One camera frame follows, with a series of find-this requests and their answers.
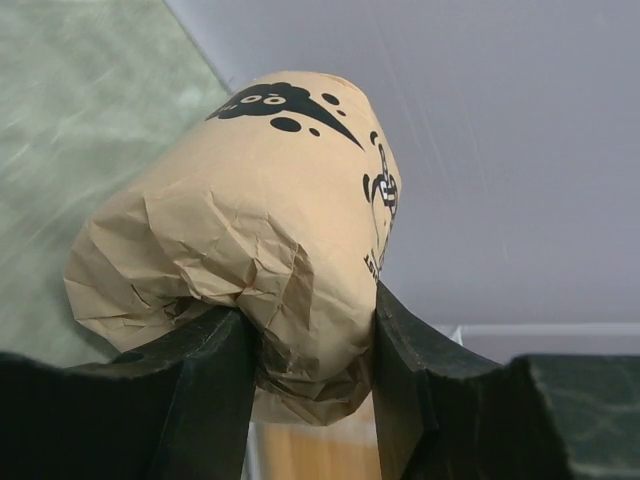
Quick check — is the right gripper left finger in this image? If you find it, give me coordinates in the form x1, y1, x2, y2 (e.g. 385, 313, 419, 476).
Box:
1, 307, 256, 479

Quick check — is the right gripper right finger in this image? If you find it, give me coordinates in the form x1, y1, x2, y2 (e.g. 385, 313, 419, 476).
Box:
373, 284, 572, 479

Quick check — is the brown roll with bear print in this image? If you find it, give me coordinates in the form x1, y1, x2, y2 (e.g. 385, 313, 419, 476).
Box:
64, 71, 402, 426

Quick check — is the bottom wooden shelf board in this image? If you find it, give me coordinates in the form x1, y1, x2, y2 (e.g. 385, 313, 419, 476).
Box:
261, 425, 381, 479

